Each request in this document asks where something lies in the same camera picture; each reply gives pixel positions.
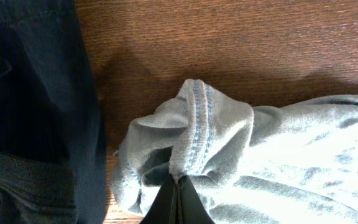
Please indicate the dark navy folded garment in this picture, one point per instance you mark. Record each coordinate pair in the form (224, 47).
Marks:
(52, 143)

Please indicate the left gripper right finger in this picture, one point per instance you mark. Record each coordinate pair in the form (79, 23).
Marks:
(190, 210)

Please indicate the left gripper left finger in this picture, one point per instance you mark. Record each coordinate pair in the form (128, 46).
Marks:
(164, 207)

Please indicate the light blue t-shirt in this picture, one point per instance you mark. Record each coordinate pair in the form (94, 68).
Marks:
(295, 164)

